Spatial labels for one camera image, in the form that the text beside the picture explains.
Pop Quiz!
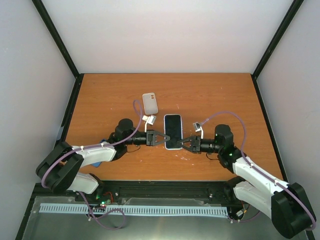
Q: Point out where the black smartphone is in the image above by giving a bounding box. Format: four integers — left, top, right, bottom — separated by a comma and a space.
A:
164, 115, 182, 149

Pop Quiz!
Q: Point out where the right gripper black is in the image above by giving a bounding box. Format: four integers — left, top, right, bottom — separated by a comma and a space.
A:
176, 135, 222, 154

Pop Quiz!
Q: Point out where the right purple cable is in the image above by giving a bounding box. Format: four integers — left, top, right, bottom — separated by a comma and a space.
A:
199, 111, 317, 230

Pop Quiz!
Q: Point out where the black frame post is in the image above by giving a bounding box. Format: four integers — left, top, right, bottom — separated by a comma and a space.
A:
251, 0, 305, 81
31, 0, 85, 81

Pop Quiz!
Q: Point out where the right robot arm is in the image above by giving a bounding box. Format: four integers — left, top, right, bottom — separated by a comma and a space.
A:
177, 124, 317, 239

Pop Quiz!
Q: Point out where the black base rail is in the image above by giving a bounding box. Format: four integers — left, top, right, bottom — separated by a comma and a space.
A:
32, 179, 301, 208

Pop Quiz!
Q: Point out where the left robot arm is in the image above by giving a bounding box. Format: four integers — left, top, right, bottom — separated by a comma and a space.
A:
35, 118, 171, 202

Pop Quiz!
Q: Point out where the black left frame post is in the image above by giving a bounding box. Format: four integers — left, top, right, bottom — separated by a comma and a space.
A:
31, 0, 85, 81

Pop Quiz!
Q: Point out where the white phone case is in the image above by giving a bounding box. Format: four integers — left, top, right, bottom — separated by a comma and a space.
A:
142, 92, 158, 115

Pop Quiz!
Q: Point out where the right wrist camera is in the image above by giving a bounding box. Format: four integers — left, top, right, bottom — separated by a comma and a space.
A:
192, 122, 204, 139

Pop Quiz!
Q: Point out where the green led circuit board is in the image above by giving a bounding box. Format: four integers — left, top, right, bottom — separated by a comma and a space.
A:
99, 199, 113, 208

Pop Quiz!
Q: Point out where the light blue cable duct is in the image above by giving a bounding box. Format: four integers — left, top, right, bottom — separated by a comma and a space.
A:
38, 203, 229, 219

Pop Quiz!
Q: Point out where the light blue phone case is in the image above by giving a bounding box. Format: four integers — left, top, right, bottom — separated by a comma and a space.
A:
163, 114, 183, 151

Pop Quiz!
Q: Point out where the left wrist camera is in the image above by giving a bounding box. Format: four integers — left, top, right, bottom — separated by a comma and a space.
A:
142, 115, 157, 133

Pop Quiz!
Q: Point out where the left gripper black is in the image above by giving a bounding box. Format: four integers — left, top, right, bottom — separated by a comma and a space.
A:
124, 129, 170, 146

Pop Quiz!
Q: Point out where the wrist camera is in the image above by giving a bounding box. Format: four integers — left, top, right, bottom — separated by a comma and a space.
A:
142, 115, 157, 133
192, 122, 204, 139

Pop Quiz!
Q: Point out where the black right frame post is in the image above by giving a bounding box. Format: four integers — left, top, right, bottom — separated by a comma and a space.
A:
251, 0, 305, 81

